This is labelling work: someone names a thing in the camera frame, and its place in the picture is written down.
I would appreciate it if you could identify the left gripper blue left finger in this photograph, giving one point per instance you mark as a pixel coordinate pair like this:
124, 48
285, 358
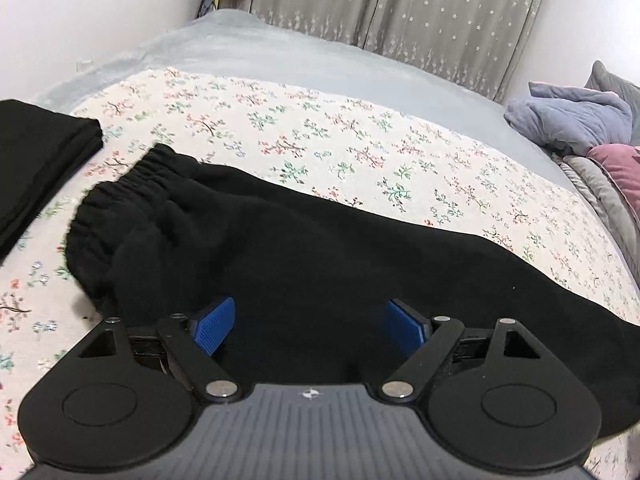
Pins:
191, 342

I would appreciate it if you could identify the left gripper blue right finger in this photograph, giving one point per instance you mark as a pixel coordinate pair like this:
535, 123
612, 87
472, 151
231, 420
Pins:
426, 344

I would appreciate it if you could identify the black sweatpants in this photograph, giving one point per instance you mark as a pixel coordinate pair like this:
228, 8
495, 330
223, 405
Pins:
309, 278

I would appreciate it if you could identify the floral bed sheet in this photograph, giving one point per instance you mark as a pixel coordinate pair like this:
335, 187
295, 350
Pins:
459, 168

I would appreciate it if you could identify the folded black garment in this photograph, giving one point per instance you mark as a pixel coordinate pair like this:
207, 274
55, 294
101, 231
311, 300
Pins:
40, 151

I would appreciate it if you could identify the blue crumpled quilt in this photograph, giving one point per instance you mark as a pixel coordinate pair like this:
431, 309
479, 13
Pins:
570, 120

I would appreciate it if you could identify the grey bed blanket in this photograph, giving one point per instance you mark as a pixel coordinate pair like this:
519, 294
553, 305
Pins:
234, 43

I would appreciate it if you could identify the grey pillow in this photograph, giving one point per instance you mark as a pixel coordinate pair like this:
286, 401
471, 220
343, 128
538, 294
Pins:
602, 80

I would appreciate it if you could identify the grey star curtain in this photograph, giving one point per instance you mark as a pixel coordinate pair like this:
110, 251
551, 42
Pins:
476, 44

